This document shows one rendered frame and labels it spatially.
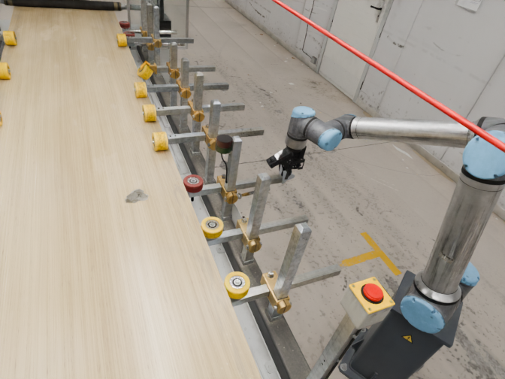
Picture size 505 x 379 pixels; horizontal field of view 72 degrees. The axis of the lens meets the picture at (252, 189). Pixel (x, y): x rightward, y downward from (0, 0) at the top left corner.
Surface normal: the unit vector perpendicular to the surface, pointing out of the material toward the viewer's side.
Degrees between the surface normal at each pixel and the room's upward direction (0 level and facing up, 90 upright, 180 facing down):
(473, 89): 90
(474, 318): 0
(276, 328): 0
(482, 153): 82
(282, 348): 0
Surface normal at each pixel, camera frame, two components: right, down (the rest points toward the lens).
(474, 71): -0.90, 0.16
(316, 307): 0.14, -0.76
